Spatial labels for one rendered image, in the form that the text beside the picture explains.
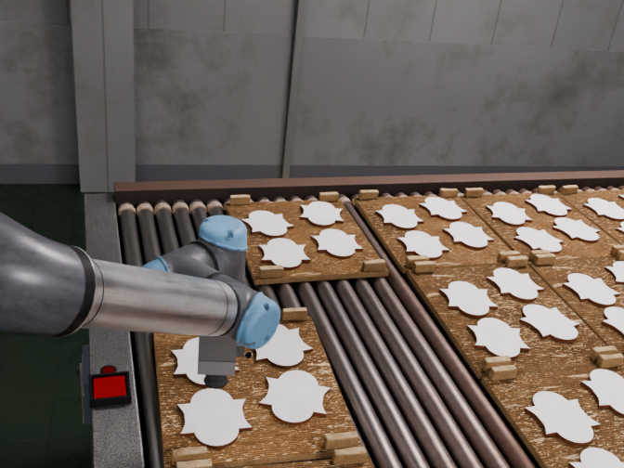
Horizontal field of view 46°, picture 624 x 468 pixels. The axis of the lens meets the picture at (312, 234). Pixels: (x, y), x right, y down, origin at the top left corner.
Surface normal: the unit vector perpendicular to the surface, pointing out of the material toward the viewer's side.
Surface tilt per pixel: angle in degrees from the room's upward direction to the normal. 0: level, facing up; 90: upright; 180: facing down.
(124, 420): 0
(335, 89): 90
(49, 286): 63
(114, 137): 90
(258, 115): 90
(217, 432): 0
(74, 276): 53
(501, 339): 0
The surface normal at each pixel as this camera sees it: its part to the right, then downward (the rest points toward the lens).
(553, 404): 0.11, -0.87
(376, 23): 0.22, 0.49
